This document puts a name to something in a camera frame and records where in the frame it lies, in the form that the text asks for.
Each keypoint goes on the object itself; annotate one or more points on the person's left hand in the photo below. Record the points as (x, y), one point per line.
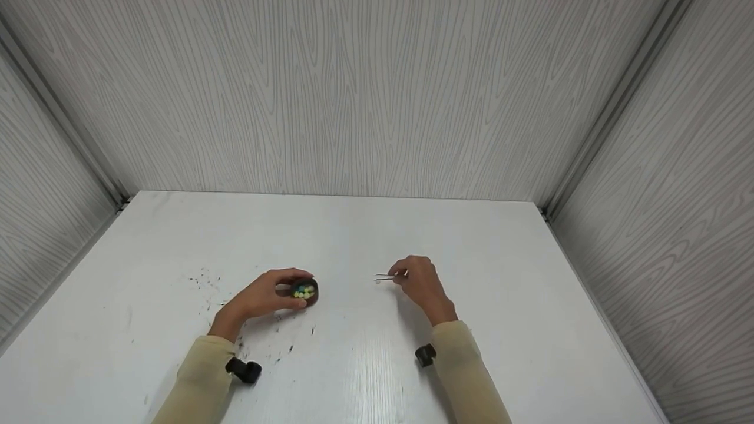
(259, 296)

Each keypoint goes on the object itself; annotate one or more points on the person's right hand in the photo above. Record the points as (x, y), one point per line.
(421, 285)

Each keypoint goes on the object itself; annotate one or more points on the person's right fingers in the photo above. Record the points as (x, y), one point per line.
(406, 271)

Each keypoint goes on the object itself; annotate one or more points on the metal tweezers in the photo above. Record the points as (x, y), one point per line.
(384, 277)

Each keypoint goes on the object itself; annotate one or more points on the small dark round bowl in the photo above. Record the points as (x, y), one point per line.
(307, 291)

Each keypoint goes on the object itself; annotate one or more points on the person's left forearm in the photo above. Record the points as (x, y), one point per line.
(197, 377)

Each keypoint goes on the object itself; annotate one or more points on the person's right forearm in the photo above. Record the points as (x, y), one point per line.
(468, 371)

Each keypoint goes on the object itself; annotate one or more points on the black wrist band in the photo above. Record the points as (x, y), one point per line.
(244, 369)
(425, 355)

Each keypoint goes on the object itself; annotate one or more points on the pile of coloured beads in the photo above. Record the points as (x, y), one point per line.
(304, 290)

